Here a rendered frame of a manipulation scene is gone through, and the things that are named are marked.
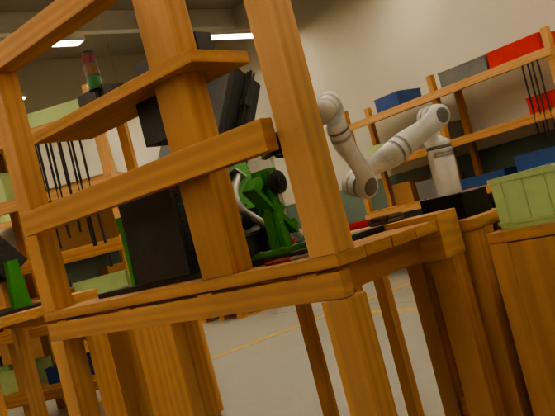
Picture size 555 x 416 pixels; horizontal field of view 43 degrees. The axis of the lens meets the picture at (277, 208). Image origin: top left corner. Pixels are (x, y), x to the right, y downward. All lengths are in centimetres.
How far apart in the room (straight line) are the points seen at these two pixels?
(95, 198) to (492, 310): 138
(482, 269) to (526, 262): 17
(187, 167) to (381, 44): 753
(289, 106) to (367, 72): 782
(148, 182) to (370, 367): 89
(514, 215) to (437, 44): 664
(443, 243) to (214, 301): 75
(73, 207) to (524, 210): 152
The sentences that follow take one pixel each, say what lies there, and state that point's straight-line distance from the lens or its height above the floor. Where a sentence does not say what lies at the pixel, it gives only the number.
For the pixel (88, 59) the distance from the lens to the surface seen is 254.
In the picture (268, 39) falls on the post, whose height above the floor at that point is 147.
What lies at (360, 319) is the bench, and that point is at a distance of 187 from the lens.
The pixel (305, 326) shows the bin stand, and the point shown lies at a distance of 298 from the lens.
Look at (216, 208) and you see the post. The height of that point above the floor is 108.
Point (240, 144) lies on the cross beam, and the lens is 191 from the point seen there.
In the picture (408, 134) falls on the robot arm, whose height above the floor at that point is 118.
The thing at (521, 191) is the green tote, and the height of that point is 90.
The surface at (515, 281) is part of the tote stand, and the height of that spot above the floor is 62.
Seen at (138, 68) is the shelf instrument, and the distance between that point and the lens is 237.
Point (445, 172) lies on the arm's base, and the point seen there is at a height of 102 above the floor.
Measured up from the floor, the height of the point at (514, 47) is 213.
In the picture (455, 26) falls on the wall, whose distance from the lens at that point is 873.
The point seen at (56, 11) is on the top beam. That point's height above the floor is 190.
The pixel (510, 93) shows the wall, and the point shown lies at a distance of 833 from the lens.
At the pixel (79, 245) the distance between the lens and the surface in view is 530.
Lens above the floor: 99
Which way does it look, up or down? 1 degrees up
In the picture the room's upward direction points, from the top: 14 degrees counter-clockwise
